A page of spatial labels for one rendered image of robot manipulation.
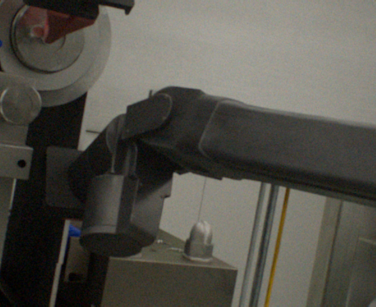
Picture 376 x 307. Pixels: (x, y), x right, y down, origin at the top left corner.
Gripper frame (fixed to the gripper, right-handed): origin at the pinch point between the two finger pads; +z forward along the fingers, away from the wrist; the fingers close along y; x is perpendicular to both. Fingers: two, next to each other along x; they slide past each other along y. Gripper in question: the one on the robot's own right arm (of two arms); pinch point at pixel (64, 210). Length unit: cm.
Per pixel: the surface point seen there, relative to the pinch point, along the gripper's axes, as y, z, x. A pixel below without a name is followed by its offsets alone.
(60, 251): -0.2, 0.7, -4.6
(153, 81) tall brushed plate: 20.7, 18.3, 29.8
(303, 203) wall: 208, 240, 112
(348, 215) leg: 73, 41, 22
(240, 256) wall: 178, 255, 87
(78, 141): -0.2, -5.2, 6.2
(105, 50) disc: 0.8, -11.0, 14.6
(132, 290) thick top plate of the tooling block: 7.2, -1.5, -8.9
